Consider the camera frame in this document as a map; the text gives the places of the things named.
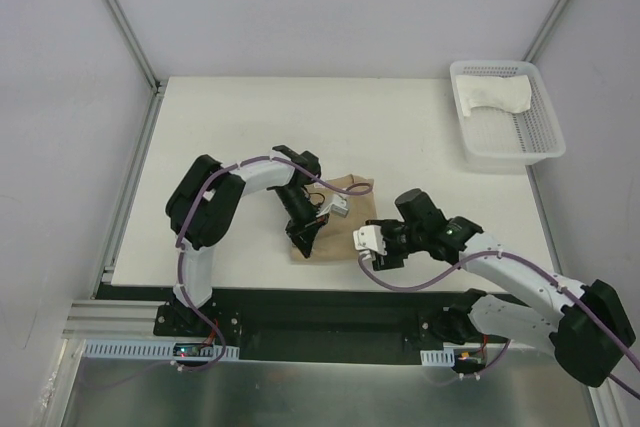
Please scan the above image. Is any aluminium frame post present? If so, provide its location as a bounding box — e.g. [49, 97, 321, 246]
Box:
[102, 0, 162, 93]
[522, 0, 574, 64]

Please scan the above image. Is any white plastic basket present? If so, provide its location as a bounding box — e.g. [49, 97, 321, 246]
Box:
[450, 60, 566, 170]

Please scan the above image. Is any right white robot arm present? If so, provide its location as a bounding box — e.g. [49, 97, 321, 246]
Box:
[353, 189, 639, 387]

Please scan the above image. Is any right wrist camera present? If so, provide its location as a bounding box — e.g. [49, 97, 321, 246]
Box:
[353, 225, 387, 256]

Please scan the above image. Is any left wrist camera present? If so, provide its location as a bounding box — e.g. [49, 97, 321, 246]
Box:
[319, 195, 349, 218]

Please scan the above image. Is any right aluminium frame post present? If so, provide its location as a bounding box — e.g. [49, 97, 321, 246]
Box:
[522, 0, 574, 64]

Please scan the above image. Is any left aluminium frame post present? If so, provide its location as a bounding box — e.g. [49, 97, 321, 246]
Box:
[102, 0, 162, 93]

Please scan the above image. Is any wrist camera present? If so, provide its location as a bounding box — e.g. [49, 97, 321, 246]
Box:
[319, 195, 349, 218]
[353, 225, 387, 256]

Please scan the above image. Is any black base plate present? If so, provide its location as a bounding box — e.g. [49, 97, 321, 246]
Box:
[153, 288, 462, 365]

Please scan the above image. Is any beige t shirt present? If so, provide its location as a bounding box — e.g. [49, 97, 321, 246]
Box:
[289, 174, 377, 264]

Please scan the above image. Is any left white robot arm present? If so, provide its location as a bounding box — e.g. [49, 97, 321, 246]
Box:
[165, 145, 329, 336]

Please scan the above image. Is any rolled white t shirt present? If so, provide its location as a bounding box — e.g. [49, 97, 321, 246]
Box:
[455, 75, 532, 117]

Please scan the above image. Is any right white cable duct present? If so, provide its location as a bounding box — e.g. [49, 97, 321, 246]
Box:
[420, 348, 455, 368]

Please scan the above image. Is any aluminium front rail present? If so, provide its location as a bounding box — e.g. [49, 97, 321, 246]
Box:
[62, 299, 601, 351]

